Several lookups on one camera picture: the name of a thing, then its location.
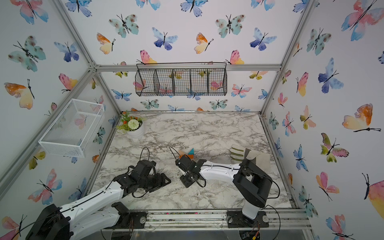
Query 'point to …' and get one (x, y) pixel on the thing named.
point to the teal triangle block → (191, 152)
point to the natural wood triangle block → (181, 153)
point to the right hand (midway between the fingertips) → (186, 179)
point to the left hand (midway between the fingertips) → (169, 183)
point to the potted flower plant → (133, 126)
